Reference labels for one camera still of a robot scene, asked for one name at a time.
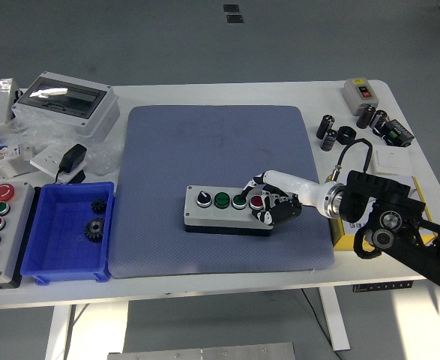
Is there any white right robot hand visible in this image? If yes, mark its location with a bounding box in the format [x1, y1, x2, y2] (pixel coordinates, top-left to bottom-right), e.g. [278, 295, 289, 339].
[237, 169, 329, 228]

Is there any grey four-button control box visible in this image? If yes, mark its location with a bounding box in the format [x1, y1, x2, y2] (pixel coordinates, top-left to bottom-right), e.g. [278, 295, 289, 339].
[184, 184, 275, 238]

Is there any grey five-button control box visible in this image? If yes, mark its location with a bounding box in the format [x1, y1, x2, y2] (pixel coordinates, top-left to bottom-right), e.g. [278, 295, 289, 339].
[0, 181, 37, 290]

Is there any black cylindrical capacitor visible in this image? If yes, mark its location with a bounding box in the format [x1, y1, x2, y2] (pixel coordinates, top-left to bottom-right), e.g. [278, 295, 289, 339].
[369, 109, 389, 132]
[356, 103, 377, 130]
[316, 115, 336, 140]
[320, 129, 339, 152]

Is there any black hex nut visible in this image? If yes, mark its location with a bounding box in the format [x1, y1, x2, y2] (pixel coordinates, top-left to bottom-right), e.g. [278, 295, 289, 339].
[336, 126, 358, 146]

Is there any yellow white cardboard box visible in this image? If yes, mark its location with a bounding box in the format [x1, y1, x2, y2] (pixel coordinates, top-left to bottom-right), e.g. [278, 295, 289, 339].
[330, 175, 439, 252]

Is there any grey-blue mat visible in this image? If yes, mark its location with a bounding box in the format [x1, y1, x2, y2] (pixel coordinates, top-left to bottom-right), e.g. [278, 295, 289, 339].
[109, 104, 336, 279]

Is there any black module green terminal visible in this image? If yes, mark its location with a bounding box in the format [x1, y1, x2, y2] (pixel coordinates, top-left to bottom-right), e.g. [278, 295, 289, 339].
[380, 118, 415, 148]

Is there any black table height controller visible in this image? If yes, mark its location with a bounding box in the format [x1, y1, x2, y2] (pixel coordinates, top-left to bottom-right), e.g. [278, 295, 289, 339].
[352, 280, 414, 293]

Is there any white table leg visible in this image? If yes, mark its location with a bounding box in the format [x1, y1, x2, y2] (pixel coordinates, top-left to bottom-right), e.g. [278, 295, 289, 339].
[43, 304, 78, 360]
[319, 287, 352, 352]

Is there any grey metal plate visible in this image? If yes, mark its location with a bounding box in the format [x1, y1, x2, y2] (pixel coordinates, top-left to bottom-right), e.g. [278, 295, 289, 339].
[106, 342, 296, 360]

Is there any large black gear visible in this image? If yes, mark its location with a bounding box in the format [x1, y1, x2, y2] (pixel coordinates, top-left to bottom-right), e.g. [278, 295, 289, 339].
[83, 217, 107, 243]

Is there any grey distribution box clear lid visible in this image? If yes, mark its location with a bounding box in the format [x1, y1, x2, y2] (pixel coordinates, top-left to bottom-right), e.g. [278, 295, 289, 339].
[11, 71, 120, 140]

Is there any black power adapter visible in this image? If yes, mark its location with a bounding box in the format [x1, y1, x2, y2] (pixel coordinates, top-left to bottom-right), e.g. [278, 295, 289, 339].
[55, 143, 88, 185]

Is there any blue plastic bin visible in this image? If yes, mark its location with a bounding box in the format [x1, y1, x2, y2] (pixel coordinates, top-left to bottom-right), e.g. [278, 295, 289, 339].
[19, 181, 115, 285]

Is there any clear plastic bag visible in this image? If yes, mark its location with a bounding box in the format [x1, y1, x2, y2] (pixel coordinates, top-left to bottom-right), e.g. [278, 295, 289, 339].
[0, 108, 125, 177]

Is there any white circuit breaker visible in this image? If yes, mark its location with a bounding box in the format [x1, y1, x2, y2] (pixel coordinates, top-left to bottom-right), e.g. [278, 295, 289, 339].
[0, 144, 37, 179]

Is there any white box in wrap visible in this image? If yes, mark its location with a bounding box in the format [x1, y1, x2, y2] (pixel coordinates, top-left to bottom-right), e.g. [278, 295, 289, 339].
[0, 77, 21, 129]

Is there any white wall switch plate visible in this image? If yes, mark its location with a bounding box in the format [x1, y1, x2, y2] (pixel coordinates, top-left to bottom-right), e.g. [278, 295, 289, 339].
[371, 145, 415, 176]

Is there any grey two-button switch box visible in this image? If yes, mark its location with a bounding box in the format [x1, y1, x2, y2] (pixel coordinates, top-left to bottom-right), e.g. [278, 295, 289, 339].
[342, 77, 382, 116]

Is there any white wall socket plate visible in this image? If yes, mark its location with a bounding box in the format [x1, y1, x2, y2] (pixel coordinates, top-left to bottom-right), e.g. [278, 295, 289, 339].
[30, 145, 70, 177]

